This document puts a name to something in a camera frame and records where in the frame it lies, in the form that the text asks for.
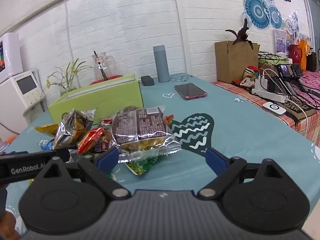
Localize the teal tablecloth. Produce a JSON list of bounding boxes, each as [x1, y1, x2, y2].
[[4, 72, 320, 240]]

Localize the red orange snack packet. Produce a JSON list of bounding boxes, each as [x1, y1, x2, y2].
[[77, 127, 113, 154]]

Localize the grey thermos bottle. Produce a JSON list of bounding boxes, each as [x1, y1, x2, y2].
[[153, 45, 170, 83]]

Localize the blue snack packet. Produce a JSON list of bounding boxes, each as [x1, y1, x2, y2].
[[37, 140, 54, 151]]

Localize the photo calendar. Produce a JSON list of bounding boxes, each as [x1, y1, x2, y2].
[[273, 29, 287, 54]]

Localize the white round-button device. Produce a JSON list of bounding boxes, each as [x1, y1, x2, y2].
[[262, 101, 287, 117]]

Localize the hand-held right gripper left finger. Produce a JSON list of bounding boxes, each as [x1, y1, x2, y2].
[[35, 147, 132, 199]]

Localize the smartphone in red case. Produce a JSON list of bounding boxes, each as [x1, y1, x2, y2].
[[174, 82, 208, 101]]

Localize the green cardboard box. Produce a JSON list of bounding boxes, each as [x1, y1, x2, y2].
[[48, 74, 144, 126]]

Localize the green snack packet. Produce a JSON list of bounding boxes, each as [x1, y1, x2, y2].
[[126, 155, 158, 176]]

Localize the red thermos jug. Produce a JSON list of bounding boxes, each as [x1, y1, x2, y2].
[[289, 44, 303, 65]]

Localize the pink printed blanket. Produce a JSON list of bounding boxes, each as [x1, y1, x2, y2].
[[299, 69, 320, 92]]

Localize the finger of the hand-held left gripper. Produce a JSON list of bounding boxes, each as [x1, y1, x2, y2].
[[51, 148, 71, 163]]

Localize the printed fabric pouch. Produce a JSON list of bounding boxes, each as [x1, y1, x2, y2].
[[239, 66, 260, 88]]

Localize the pill blister pack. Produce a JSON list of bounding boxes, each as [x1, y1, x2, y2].
[[172, 74, 193, 82]]

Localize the brown cardboard box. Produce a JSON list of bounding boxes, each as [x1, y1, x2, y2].
[[214, 41, 261, 84]]

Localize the glass pitcher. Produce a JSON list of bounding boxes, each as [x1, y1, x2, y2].
[[92, 51, 117, 81]]

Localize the orange bag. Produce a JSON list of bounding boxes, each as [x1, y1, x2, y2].
[[299, 39, 311, 71]]

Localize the red clear snack packets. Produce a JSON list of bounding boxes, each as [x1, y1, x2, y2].
[[111, 106, 182, 164]]

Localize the large blue paper fan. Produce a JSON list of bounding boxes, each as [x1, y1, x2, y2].
[[244, 0, 272, 29]]

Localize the small blue paper fan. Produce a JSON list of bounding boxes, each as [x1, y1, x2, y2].
[[267, 5, 283, 30]]

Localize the yellow snack packet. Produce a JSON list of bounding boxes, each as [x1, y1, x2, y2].
[[34, 124, 60, 137]]

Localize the white power strip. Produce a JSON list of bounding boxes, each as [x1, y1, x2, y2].
[[251, 87, 288, 103]]

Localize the red plastic basket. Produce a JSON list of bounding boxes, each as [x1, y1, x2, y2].
[[89, 74, 123, 86]]

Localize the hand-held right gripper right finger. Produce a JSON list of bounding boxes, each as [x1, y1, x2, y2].
[[199, 148, 288, 200]]

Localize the black straw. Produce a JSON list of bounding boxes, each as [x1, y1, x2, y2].
[[94, 51, 107, 80]]

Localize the purple leaf plant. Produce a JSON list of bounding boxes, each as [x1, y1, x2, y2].
[[225, 17, 256, 50]]

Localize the white appliance with screen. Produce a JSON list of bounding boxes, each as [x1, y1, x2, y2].
[[0, 69, 46, 135]]

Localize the small black box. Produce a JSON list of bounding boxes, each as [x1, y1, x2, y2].
[[140, 75, 155, 86]]

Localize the person's left hand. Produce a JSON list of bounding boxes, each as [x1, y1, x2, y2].
[[0, 211, 20, 240]]

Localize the yellow flower plant in vase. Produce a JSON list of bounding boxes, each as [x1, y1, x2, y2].
[[46, 58, 93, 97]]

